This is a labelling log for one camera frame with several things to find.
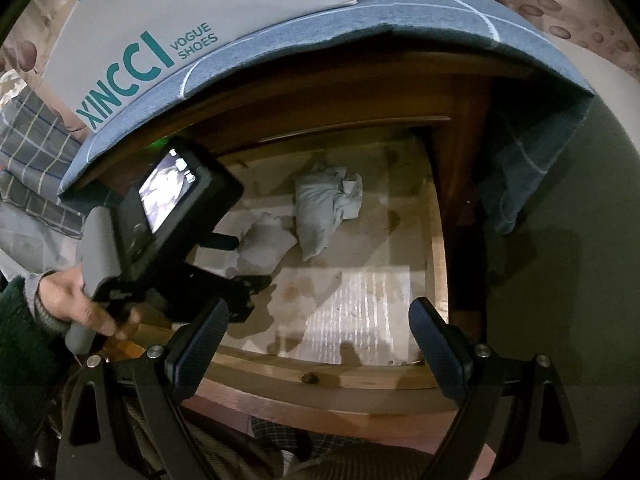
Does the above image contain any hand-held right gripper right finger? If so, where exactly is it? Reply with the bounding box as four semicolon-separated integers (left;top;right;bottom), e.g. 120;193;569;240
408;296;582;480

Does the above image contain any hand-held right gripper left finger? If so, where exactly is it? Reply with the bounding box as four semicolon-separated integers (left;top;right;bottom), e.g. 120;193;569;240
55;297;230;480

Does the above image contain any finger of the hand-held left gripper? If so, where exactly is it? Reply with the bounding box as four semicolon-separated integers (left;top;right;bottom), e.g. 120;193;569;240
220;273;274;324
197;231;239;253

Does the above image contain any pale underwear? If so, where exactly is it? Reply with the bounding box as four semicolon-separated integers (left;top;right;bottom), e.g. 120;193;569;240
239;212;297;279

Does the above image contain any wooden drawer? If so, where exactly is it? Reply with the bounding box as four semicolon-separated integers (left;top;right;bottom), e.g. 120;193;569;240
125;132;459;429

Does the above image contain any person's left forearm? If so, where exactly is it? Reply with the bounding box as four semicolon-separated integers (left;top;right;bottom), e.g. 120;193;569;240
0;275;69;413

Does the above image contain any pale drawer liner sheet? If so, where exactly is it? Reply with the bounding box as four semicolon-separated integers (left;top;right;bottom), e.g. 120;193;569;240
200;144;442;367

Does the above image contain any light grey knotted underwear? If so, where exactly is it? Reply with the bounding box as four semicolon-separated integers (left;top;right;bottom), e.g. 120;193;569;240
292;164;364;262

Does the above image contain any person's left hand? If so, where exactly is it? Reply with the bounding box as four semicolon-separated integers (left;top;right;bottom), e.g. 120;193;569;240
35;265;144;342

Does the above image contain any dark plaid cloth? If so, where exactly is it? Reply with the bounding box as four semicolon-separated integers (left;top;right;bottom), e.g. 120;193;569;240
249;414;362;467

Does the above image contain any wooden cabinet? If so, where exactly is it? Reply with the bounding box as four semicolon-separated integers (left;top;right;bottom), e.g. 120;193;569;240
65;67;537;343

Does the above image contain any white shoe box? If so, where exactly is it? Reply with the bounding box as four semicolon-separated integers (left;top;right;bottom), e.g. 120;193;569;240
42;0;362;134

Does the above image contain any blue lined cover cloth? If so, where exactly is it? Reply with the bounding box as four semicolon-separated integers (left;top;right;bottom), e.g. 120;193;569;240
57;0;597;237

